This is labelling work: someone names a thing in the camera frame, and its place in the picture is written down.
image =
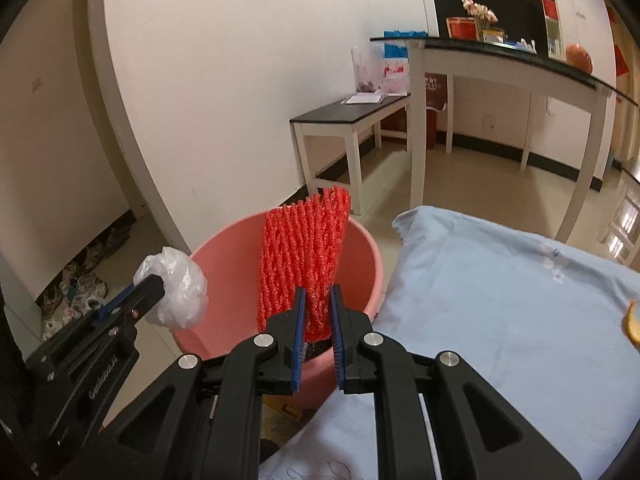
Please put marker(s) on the clear bag with dark contents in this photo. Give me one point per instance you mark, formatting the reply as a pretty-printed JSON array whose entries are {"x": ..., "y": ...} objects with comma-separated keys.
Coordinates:
[{"x": 366, "y": 70}]

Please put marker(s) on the long black-topped white table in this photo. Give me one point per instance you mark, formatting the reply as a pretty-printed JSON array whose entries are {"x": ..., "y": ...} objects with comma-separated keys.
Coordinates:
[{"x": 505, "y": 62}]

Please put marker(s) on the red box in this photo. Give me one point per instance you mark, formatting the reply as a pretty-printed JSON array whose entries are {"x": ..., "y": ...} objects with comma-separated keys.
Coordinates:
[{"x": 461, "y": 27}]

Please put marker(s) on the wall outlet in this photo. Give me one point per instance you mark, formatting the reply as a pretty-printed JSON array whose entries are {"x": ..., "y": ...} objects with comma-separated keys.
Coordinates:
[{"x": 488, "y": 122}]

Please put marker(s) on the light blue blanket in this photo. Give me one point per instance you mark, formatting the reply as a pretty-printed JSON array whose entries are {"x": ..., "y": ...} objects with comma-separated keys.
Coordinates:
[{"x": 490, "y": 320}]

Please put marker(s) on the row of shoes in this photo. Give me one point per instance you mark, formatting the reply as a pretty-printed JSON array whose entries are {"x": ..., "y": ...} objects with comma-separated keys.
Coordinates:
[{"x": 80, "y": 285}]

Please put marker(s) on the small clear plastic piece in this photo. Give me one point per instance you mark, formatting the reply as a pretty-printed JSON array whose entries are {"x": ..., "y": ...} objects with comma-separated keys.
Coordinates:
[{"x": 552, "y": 260}]

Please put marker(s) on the banana peel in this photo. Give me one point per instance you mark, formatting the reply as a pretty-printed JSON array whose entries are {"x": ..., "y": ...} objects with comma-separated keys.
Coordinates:
[{"x": 631, "y": 327}]

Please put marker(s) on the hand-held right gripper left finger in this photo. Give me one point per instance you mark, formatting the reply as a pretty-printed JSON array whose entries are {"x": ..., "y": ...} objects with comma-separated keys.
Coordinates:
[{"x": 299, "y": 342}]

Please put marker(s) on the white paper tray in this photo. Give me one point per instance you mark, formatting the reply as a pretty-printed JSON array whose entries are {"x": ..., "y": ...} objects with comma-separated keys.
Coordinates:
[{"x": 364, "y": 97}]

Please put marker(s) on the black board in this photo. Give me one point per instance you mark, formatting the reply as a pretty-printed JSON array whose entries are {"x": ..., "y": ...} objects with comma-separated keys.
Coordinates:
[{"x": 515, "y": 15}]

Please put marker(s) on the yellow cardboard box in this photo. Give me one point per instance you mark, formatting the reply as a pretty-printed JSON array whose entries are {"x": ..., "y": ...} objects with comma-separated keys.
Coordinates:
[{"x": 295, "y": 410}]

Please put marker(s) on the pink white plastic bag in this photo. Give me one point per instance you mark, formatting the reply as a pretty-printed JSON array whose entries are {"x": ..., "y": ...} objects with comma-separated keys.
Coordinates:
[{"x": 396, "y": 77}]

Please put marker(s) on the pink plastic bucket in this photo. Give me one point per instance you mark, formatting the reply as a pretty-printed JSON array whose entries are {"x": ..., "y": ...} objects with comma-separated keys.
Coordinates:
[{"x": 230, "y": 270}]

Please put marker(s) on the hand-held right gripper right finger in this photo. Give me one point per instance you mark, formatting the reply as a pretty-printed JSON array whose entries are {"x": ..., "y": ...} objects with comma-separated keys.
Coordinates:
[{"x": 336, "y": 347}]

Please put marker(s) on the blue shopping bag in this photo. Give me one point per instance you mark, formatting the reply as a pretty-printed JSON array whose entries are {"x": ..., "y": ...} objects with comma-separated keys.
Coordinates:
[{"x": 400, "y": 42}]

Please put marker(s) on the red foam net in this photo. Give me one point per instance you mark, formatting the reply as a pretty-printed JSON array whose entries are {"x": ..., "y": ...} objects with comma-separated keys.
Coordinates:
[{"x": 300, "y": 255}]

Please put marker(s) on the small black-topped white table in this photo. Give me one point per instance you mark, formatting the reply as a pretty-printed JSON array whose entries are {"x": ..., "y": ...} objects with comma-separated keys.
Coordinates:
[{"x": 340, "y": 112}]

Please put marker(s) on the orange ball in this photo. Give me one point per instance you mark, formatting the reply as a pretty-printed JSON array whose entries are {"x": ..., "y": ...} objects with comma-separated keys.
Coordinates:
[{"x": 579, "y": 59}]

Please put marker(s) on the clear white plastic bag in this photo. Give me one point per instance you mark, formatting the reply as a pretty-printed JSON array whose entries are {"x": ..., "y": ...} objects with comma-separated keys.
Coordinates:
[{"x": 182, "y": 290}]

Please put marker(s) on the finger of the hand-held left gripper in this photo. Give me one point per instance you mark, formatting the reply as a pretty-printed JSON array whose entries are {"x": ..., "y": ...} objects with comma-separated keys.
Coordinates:
[
  {"x": 117, "y": 302},
  {"x": 145, "y": 297}
]

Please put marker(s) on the dark red carton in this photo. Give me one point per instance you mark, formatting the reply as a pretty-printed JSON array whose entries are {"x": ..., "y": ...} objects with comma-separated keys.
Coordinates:
[{"x": 432, "y": 120}]

